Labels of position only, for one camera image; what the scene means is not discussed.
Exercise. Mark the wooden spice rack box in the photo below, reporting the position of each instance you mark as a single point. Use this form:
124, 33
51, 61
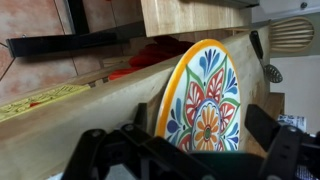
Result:
273, 106

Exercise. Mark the black metal bar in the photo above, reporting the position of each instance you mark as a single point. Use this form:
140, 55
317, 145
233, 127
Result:
39, 45

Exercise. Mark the colourful floral yellow-rimmed plate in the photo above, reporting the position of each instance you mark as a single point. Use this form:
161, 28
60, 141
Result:
201, 106

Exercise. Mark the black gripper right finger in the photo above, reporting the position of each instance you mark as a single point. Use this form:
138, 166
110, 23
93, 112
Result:
287, 146

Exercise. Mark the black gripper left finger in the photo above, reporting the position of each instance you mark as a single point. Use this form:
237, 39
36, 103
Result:
147, 157

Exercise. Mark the wooden slatted spatula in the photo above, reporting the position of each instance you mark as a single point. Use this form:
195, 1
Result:
291, 35

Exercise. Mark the red cloth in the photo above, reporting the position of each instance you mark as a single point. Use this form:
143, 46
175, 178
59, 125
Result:
163, 48

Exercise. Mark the wooden shelf board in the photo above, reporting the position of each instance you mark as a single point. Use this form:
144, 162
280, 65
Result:
164, 17

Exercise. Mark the yellow patterned tile tray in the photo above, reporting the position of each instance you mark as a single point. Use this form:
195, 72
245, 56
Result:
25, 105

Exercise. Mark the blue patterned box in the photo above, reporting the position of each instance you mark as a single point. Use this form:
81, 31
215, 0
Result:
296, 121

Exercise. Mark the slotted metal spoon black handle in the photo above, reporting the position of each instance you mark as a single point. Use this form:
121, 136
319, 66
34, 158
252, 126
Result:
270, 71

